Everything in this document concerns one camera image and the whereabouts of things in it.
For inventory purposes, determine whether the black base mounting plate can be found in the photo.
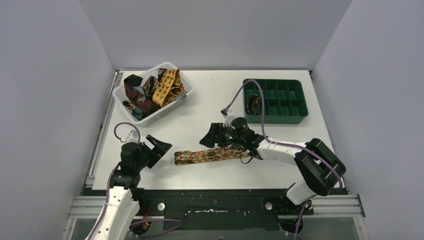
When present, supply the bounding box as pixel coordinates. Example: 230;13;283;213
133;188;314;231

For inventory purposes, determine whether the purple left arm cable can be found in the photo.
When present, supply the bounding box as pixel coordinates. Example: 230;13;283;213
86;122;184;240

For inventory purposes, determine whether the yellow patterned tie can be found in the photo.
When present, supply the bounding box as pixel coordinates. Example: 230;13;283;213
152;69;185;108

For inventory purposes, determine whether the aluminium rail frame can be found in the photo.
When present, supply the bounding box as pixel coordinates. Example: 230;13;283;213
60;195;365;240

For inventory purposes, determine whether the rolled dark patterned tie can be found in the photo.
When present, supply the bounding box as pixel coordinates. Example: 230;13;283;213
245;94;261;116

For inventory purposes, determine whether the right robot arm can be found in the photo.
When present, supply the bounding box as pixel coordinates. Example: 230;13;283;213
199;117;347;206

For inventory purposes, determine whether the beige paisley patterned tie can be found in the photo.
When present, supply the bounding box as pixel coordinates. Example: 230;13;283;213
174;147;250;165

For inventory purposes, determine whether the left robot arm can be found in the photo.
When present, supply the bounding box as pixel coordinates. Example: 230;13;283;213
86;134;173;240

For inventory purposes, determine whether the dark red patterned tie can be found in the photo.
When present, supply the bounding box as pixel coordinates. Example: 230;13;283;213
123;74;148;100

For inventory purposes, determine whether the dark brown patterned tie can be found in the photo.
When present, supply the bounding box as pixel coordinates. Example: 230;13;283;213
143;68;168;98

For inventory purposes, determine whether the green divided plastic tray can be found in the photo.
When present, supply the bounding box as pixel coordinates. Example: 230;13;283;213
243;79;309;125

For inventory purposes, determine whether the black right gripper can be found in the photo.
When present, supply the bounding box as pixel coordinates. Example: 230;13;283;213
200;122;245;149

